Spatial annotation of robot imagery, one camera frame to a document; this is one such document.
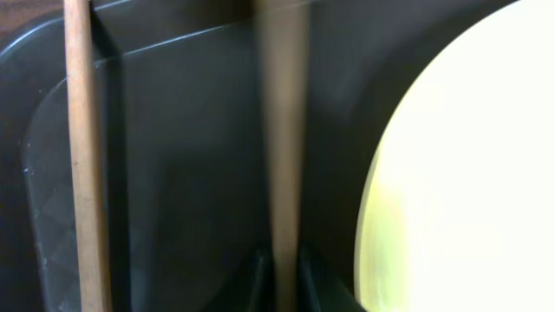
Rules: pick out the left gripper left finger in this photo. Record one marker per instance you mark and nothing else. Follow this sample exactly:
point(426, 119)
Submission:
point(250, 287)

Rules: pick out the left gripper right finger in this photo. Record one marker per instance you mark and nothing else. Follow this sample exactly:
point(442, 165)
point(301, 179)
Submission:
point(320, 290)

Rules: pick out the yellow round plate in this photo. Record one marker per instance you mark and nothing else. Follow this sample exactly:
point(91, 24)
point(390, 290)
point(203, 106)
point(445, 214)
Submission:
point(457, 213)

